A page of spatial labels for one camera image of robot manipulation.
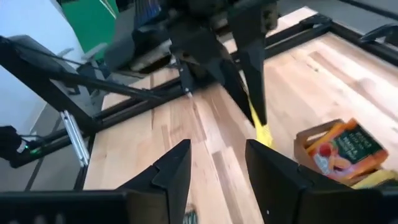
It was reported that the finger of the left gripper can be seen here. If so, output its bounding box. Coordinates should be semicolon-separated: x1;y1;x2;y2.
228;2;268;125
170;27;256;125

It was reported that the silver metal bracket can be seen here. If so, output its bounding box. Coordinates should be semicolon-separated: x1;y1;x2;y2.
60;110;91;168

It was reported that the wooden three-compartment tea box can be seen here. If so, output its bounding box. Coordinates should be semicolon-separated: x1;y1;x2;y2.
294;118;398;190

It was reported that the green panel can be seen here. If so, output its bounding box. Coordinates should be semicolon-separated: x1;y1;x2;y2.
60;0;121;62

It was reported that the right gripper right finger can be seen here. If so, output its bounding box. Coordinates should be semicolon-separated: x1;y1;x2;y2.
245;139;398;224

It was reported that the peach passion fruit tea sachet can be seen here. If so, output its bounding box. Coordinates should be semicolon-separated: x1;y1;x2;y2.
306;118;389;183

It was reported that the black frame handle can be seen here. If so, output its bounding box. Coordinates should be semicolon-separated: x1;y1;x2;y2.
359;23;398;44

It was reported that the black device with green lights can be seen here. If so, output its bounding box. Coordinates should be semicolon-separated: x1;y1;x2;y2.
0;124;43;169

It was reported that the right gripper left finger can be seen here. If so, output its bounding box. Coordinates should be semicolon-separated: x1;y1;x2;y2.
0;139;192;224

